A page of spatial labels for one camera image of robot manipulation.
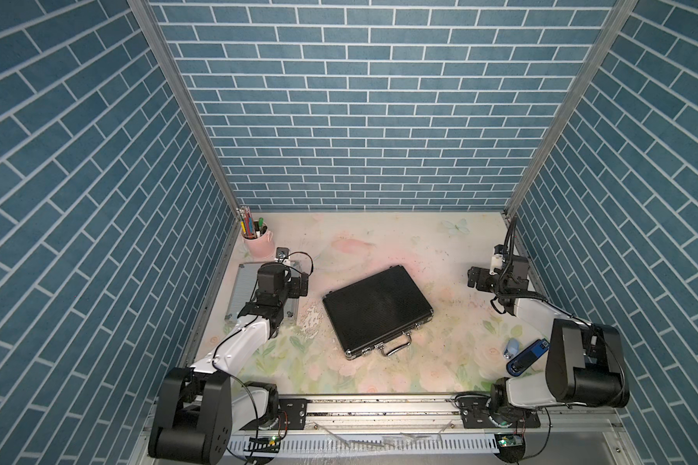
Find silver aluminium poker case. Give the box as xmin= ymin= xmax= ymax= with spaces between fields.
xmin=224 ymin=262 xmax=299 ymax=325

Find black poker case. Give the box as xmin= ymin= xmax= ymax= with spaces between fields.
xmin=323 ymin=265 xmax=434 ymax=360

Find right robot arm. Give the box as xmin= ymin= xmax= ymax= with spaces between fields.
xmin=452 ymin=251 xmax=630 ymax=428

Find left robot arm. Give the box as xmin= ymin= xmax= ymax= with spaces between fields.
xmin=147 ymin=262 xmax=311 ymax=464

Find pink pen cup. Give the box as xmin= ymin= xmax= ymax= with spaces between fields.
xmin=242 ymin=230 xmax=276 ymax=260

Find small light blue object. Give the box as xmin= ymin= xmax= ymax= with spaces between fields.
xmin=503 ymin=338 xmax=521 ymax=360

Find blue black handheld device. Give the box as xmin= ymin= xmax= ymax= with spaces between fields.
xmin=506 ymin=339 xmax=550 ymax=377

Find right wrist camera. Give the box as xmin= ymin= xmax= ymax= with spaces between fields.
xmin=490 ymin=244 xmax=508 ymax=275

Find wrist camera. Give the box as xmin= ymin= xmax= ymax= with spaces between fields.
xmin=275 ymin=247 xmax=291 ymax=263
xmin=490 ymin=244 xmax=508 ymax=275

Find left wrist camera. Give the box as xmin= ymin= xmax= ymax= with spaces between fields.
xmin=275 ymin=247 xmax=291 ymax=263

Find metal base rail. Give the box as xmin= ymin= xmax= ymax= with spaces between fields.
xmin=221 ymin=393 xmax=640 ymax=464

